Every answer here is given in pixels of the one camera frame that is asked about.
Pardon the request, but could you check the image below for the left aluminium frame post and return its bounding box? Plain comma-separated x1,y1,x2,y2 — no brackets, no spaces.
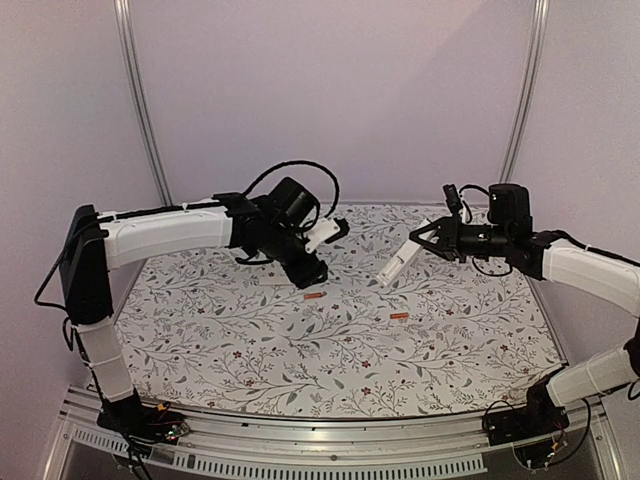
113,0,173,206

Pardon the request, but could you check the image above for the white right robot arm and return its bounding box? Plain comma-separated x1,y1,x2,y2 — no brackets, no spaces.
409,183,639,436

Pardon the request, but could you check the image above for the white remote control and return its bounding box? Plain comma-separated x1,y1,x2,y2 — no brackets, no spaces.
376,239,422,287

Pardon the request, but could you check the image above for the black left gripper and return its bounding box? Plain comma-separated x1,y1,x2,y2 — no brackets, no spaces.
262,224,329,289

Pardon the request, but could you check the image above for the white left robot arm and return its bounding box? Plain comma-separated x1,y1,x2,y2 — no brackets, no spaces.
54,178,342,434

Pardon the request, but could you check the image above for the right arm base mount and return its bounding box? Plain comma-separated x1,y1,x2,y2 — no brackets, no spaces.
481,381,569,470

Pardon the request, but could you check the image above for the front aluminium rail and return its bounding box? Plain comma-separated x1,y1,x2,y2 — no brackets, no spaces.
43,388,627,479

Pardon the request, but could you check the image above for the right aluminium frame post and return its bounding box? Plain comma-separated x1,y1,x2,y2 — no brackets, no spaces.
499,0,550,183

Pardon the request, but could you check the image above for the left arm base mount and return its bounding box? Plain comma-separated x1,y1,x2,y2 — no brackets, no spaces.
97,391,191,446

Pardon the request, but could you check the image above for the white battery cover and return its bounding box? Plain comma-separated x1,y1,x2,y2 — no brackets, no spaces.
259,278,291,286

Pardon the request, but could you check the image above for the aluminium frame post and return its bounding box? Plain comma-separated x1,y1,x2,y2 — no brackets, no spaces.
499,0,550,183
113,0,173,206

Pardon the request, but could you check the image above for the floral patterned table mat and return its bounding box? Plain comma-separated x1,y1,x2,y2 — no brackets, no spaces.
116,205,564,418

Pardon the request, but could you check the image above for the left black camera cable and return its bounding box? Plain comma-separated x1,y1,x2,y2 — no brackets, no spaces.
242,159,341,221

